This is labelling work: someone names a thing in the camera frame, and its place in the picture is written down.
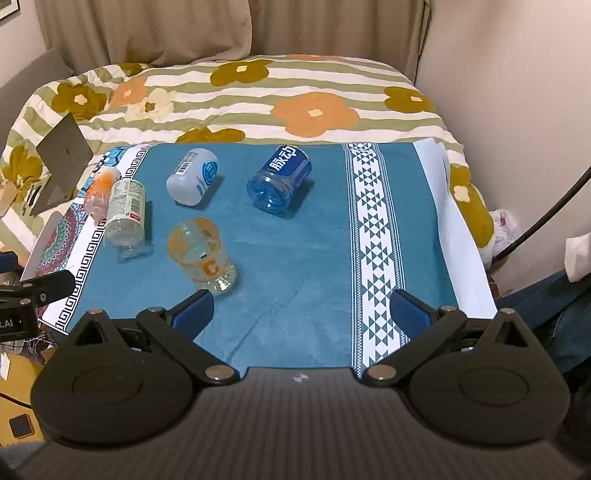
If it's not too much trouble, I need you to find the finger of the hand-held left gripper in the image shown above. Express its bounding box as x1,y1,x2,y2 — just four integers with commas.
0,270,76,309

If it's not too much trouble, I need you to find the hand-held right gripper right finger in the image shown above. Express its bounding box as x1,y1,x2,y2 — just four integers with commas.
360,289,534,387

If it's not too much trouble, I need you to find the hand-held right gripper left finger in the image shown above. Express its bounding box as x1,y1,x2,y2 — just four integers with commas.
69,291,241,387

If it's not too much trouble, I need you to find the clear cup with orange label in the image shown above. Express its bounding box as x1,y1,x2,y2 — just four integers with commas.
167,218,239,297

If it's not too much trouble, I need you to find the blue plastic bottle cup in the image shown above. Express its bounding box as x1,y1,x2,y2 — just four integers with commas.
246,144,313,217

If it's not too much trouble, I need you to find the yellow box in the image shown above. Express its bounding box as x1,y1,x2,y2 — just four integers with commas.
0,353,48,445

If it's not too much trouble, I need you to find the orange plastic bottle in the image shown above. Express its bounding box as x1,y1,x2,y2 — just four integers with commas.
84,166,123,220

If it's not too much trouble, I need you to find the clear bottle white label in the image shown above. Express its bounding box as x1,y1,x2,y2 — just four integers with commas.
104,179,153,259

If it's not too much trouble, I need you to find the teal patterned cloth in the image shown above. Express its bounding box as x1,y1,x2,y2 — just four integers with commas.
37,142,499,368

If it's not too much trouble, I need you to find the white plastic bag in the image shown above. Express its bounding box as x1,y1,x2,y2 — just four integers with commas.
480,209,520,260

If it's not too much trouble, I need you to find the white plastic bottle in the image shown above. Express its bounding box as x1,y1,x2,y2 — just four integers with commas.
165,148,221,207

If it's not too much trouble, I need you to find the grey laptop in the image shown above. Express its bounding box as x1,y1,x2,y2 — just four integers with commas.
30,112,92,217

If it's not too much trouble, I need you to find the dark blue garment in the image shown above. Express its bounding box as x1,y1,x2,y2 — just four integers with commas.
496,270,591,385

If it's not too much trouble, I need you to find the white cloth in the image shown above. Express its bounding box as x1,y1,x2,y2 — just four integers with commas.
564,231,591,284

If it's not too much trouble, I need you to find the grey headboard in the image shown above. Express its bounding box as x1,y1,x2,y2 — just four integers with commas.
0,48,75,153

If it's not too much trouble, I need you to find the floral striped blanket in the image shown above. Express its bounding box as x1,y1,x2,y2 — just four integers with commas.
0,54,498,259

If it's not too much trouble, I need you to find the beige curtain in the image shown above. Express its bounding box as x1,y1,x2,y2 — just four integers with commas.
36,0,433,85

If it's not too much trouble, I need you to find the black cable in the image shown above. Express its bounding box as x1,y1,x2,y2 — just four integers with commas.
496,166,591,265

